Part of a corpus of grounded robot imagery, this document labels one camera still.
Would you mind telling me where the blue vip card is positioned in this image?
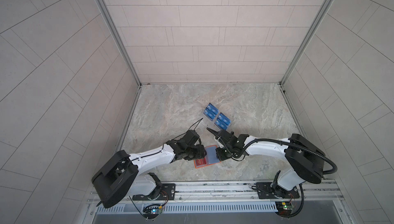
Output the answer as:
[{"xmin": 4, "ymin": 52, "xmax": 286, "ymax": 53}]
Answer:
[
  {"xmin": 214, "ymin": 119, "xmax": 228, "ymax": 130},
  {"xmin": 218, "ymin": 113, "xmax": 231, "ymax": 126},
  {"xmin": 207, "ymin": 103, "xmax": 219, "ymax": 115},
  {"xmin": 204, "ymin": 109, "xmax": 216, "ymax": 121}
]

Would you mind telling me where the orange leather card holder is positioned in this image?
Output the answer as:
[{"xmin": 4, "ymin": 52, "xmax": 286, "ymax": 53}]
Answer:
[{"xmin": 194, "ymin": 145, "xmax": 220, "ymax": 169}]

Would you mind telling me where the clear acrylic card display stand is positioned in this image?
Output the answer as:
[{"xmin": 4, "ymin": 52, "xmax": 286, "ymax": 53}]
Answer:
[{"xmin": 203, "ymin": 106, "xmax": 231, "ymax": 132}]

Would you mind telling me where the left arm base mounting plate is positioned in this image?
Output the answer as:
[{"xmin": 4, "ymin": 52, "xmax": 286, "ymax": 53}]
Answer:
[{"xmin": 132, "ymin": 184, "xmax": 175, "ymax": 201}]

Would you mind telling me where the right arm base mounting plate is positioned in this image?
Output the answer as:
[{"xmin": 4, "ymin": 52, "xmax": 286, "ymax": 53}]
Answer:
[{"xmin": 251, "ymin": 183, "xmax": 300, "ymax": 199}]

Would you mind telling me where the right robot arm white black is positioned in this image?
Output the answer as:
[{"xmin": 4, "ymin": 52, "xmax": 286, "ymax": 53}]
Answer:
[{"xmin": 207, "ymin": 128, "xmax": 338, "ymax": 198}]

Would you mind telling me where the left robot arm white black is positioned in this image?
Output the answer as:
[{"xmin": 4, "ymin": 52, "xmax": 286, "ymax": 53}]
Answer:
[{"xmin": 91, "ymin": 130, "xmax": 207, "ymax": 209}]

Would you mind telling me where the left green circuit board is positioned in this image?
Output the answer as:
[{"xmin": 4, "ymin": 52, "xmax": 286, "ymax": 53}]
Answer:
[{"xmin": 142, "ymin": 203, "xmax": 164, "ymax": 219}]

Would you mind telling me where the green circuit board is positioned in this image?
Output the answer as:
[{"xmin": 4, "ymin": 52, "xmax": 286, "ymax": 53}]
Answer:
[
  {"xmin": 275, "ymin": 201, "xmax": 294, "ymax": 216},
  {"xmin": 142, "ymin": 203, "xmax": 164, "ymax": 219}
]

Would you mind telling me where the right green circuit board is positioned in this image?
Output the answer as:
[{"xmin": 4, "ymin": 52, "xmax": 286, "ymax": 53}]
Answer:
[{"xmin": 275, "ymin": 201, "xmax": 294, "ymax": 216}]

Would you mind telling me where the black corrugated cable conduit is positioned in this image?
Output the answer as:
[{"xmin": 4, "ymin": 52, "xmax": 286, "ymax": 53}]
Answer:
[{"xmin": 206, "ymin": 127, "xmax": 338, "ymax": 218}]

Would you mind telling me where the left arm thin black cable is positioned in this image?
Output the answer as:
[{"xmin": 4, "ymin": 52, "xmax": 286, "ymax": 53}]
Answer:
[{"xmin": 95, "ymin": 117, "xmax": 204, "ymax": 208}]

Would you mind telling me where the aluminium mounting rail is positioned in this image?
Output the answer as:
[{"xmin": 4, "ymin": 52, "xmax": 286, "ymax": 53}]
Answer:
[{"xmin": 88, "ymin": 179, "xmax": 344, "ymax": 206}]

